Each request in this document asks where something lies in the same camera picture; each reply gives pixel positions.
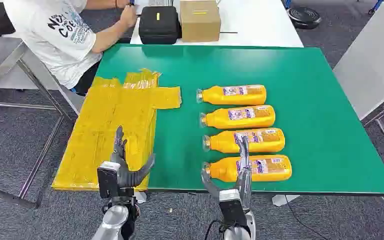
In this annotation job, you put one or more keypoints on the person's right hand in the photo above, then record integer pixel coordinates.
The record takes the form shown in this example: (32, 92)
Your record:
(129, 16)

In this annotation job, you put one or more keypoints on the person's left hand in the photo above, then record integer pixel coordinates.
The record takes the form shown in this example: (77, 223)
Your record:
(123, 3)

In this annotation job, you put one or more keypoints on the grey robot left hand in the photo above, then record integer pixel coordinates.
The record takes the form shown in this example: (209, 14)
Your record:
(132, 177)

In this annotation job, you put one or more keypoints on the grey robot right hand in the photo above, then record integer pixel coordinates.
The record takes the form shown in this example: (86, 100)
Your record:
(245, 185)

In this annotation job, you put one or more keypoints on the orange drink bottle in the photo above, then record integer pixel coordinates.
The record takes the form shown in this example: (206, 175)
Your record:
(222, 142)
(212, 96)
(225, 170)
(218, 119)

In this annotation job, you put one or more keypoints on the white table foot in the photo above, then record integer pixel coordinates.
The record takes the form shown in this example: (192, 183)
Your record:
(284, 200)
(141, 197)

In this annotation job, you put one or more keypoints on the black zip case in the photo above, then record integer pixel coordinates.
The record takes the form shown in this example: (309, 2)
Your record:
(159, 28)

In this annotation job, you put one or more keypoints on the yellow plastic sheet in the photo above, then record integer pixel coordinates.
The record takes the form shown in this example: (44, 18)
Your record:
(96, 132)

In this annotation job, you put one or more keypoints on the brown cardboard box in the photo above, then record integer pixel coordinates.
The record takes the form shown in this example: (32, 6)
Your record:
(200, 26)

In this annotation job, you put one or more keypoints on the person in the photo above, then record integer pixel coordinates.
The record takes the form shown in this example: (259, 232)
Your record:
(56, 43)

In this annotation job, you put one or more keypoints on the thin black stick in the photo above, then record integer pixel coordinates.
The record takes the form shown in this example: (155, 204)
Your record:
(228, 32)

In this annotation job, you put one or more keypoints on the green table mat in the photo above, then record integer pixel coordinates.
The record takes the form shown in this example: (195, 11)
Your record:
(311, 99)

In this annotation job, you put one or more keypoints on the white desk under bag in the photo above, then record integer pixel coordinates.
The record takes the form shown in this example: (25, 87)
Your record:
(10, 81)

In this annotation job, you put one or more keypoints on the round black floor device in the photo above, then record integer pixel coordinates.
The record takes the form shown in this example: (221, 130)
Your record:
(304, 16)

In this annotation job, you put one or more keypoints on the white side table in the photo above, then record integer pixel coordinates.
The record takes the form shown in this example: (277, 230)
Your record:
(371, 59)

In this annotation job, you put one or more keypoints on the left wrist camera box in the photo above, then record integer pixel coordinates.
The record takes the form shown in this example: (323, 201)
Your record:
(107, 180)

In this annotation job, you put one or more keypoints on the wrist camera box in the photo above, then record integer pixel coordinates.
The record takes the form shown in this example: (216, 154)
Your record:
(107, 180)
(231, 208)

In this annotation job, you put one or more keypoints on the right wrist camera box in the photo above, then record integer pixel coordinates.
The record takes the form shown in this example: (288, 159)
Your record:
(231, 208)

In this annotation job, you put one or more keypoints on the steel frame table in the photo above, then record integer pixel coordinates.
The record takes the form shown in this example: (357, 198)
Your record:
(0, 59)

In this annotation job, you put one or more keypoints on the blue metal frame piece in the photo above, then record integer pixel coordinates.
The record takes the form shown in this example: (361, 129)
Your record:
(376, 6)
(288, 3)

